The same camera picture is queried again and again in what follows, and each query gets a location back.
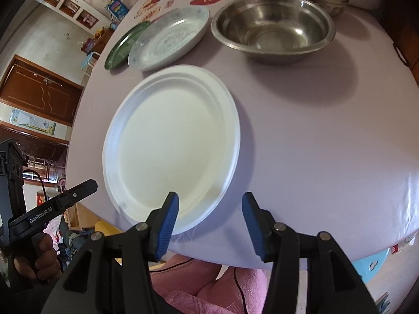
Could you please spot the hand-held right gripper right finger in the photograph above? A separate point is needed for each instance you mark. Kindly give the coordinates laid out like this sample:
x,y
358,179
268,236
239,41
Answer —
x,y
253,225

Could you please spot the patterned white plate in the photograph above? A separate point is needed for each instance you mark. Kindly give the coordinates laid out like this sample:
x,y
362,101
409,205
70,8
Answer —
x,y
170,39

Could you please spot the large steel bowl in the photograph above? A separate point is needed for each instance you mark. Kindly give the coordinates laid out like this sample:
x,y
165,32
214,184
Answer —
x,y
271,26

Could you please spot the light blue plastic stool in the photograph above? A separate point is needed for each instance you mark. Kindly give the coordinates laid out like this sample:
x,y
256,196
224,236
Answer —
x,y
370,263

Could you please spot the blue and white stool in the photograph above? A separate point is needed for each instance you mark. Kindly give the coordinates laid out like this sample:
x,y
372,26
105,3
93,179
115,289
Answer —
x,y
88,59

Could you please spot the printed lilac tablecloth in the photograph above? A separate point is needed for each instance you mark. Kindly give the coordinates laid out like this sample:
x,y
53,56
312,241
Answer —
x,y
311,137

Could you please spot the brown wooden door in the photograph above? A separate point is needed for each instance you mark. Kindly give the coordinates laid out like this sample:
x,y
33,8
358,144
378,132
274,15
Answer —
x,y
39,91

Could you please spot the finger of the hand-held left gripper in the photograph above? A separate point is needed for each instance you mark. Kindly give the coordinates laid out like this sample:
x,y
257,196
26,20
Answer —
x,y
81,189

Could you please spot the red printed box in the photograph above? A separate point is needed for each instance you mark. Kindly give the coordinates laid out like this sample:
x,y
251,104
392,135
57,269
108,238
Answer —
x,y
87,45

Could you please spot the pink fleece pants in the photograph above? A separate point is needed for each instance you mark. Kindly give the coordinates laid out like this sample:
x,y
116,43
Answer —
x,y
196,281

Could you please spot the white wall niche shelving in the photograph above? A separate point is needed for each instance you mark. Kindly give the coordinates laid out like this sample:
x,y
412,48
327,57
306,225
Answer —
x,y
67,3

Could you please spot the wooden side cabinet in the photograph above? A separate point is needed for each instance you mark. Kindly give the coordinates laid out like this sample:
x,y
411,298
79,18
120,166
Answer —
x,y
103,41

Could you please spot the person's left hand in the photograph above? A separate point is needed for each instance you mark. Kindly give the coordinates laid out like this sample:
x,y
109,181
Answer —
x,y
49,265

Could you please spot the blue printed box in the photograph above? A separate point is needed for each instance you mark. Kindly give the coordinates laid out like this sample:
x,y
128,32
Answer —
x,y
117,8

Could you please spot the green plate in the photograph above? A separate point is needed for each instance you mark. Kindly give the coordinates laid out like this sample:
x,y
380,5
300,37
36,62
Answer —
x,y
119,50

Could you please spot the large plain white plate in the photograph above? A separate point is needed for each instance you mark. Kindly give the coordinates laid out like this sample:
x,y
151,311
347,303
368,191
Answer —
x,y
170,137

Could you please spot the colourful wall chart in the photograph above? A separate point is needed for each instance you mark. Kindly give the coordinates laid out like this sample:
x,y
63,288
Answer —
x,y
32,124

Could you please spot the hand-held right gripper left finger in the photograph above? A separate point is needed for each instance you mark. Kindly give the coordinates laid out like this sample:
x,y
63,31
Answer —
x,y
167,222

